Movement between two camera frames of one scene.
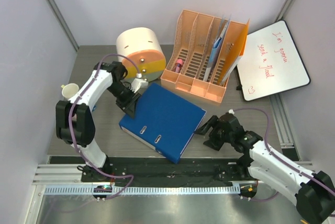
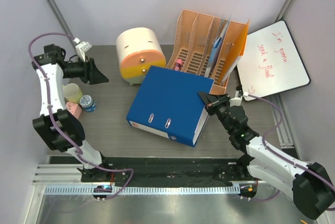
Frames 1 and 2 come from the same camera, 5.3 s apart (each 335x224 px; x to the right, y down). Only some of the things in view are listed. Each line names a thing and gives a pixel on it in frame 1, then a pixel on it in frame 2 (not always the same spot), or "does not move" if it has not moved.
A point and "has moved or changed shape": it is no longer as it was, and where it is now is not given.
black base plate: [152, 169] does not move
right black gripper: [212, 122] to [213, 101]
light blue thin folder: [218, 43] does not move
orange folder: [238, 50] does not move
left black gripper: [130, 108] to [91, 74]
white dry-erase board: [271, 64] does not move
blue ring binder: [164, 122] has moved or changed shape
